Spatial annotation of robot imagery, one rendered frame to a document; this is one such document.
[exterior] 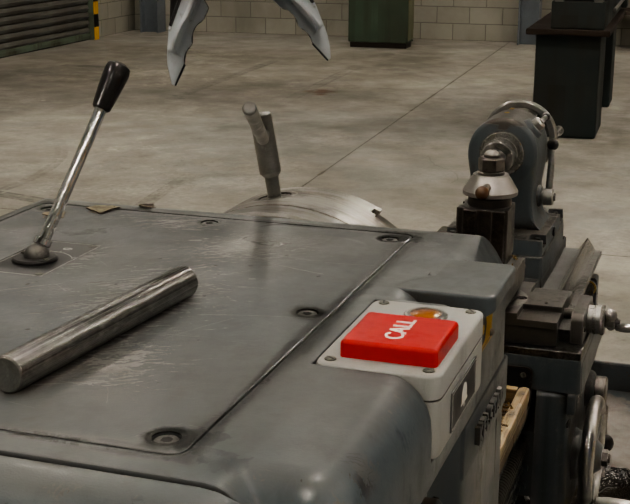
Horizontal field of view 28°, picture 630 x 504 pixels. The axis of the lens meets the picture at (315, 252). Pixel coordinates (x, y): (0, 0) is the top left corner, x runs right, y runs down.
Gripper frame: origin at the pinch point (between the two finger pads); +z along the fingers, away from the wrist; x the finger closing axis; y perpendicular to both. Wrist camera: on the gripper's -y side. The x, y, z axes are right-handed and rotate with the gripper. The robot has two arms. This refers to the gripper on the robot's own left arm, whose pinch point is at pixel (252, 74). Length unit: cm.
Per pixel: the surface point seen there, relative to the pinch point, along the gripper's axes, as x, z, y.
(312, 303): 2.2, 13.6, 38.9
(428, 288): 10.5, 14.8, 35.5
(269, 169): 0.1, 9.7, -2.4
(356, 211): 7.9, 15.0, -0.4
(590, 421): 38, 59, -47
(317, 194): 4.4, 13.1, -3.2
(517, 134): 44, 25, -107
